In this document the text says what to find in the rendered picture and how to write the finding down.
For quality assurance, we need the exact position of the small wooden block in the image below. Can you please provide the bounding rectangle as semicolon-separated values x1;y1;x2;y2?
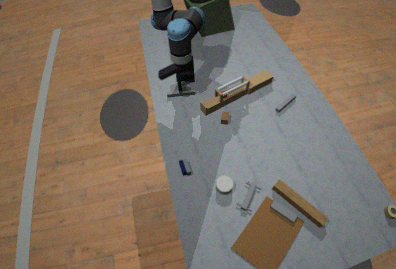
221;111;229;125

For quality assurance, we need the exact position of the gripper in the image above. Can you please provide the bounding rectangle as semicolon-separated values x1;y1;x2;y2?
175;56;195;96

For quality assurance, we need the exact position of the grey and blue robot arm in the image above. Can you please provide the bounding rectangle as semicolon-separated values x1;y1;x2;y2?
151;0;206;80

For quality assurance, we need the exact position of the brown wooden bar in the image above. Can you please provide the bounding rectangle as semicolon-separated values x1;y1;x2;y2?
273;180;328;227

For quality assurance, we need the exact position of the white round disc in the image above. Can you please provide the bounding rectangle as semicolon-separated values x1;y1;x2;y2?
216;176;233;195

